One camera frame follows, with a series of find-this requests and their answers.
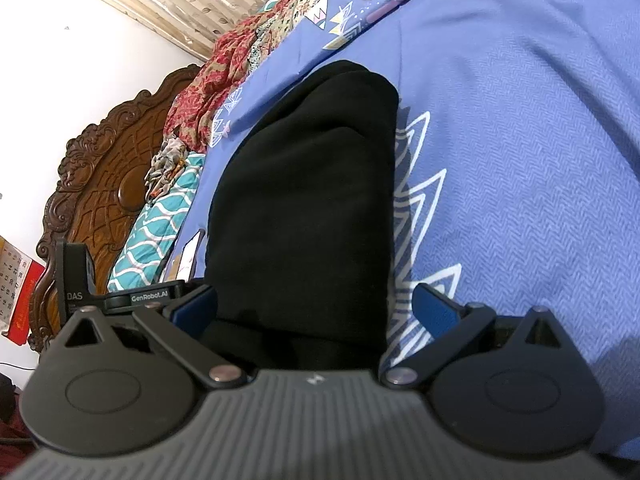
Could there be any blue printed bedsheet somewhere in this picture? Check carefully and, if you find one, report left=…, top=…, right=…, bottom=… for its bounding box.
left=160, top=0, right=640, bottom=461

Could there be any floral scarf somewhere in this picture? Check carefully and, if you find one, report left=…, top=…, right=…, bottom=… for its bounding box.
left=145, top=135, right=188, bottom=201

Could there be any teal white patterned cloth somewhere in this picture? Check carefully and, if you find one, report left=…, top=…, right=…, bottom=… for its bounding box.
left=107, top=152, right=206, bottom=293

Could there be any carved wooden headboard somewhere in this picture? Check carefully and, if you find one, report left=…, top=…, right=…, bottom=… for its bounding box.
left=27, top=63, right=203, bottom=356

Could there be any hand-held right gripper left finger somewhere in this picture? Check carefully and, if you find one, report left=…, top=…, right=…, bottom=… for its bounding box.
left=52, top=282, right=251, bottom=388

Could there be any red floral patchwork blanket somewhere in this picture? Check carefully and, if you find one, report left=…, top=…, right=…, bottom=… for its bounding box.
left=162, top=0, right=381, bottom=153

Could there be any wall calendar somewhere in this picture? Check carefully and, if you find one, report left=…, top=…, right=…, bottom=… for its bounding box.
left=0, top=237, right=43, bottom=346

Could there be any leaf print curtain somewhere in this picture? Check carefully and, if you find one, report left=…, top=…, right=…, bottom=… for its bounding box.
left=65, top=0, right=326, bottom=61

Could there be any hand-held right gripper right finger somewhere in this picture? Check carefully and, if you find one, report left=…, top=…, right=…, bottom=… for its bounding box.
left=380, top=282, right=568, bottom=391

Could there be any black zippered pouch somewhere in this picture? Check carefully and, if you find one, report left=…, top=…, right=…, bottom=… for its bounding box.
left=197, top=60, right=401, bottom=378

